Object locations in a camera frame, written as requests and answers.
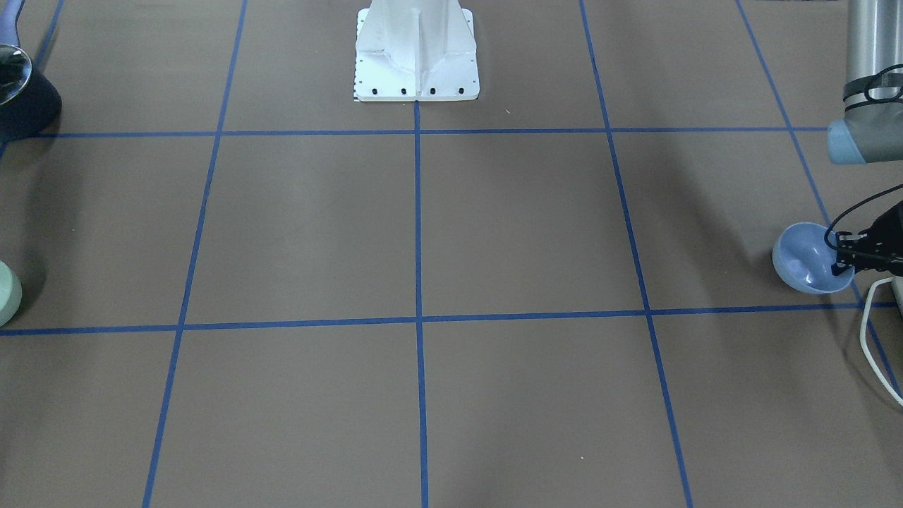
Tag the blue bowl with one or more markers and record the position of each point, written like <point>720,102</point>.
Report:
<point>804,261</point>

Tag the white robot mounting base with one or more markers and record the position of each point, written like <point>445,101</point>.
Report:
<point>415,51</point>

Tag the dark blue pot with lid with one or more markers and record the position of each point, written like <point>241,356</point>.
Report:
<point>29,102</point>

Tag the green bowl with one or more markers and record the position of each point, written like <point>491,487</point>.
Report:
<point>11,293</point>

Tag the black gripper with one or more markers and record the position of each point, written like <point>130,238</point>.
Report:
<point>890,236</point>

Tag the white and chrome toaster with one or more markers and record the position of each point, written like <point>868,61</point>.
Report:
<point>897,289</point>

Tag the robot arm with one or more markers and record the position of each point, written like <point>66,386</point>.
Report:
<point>870,131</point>

